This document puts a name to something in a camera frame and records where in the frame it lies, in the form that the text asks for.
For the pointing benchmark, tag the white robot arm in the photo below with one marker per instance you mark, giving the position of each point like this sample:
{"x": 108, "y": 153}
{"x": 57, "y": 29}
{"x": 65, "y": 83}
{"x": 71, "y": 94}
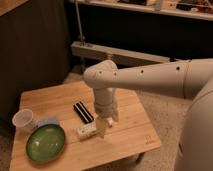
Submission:
{"x": 188, "y": 79}

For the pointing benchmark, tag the white plastic bottle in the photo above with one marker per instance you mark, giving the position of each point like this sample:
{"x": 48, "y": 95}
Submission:
{"x": 97, "y": 127}

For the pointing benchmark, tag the vertical metal pole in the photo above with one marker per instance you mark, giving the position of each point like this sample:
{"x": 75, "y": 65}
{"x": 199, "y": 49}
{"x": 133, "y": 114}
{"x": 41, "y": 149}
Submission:
{"x": 79, "y": 23}

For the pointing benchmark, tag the wooden side table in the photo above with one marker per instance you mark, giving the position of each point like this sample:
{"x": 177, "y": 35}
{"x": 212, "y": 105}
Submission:
{"x": 98, "y": 143}

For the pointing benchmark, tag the blue sponge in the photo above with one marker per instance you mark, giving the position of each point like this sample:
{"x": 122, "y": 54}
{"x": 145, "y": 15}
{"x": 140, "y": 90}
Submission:
{"x": 51, "y": 120}

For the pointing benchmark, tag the clear plastic cup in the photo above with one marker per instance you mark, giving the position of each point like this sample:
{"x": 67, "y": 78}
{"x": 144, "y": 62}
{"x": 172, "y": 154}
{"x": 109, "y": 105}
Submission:
{"x": 24, "y": 120}

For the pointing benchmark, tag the upper white shelf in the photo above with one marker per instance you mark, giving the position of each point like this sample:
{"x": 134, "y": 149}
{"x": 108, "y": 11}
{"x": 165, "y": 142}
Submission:
{"x": 147, "y": 9}

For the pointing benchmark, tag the grey metal shelf rail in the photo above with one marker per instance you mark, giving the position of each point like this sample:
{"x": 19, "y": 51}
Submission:
{"x": 119, "y": 56}

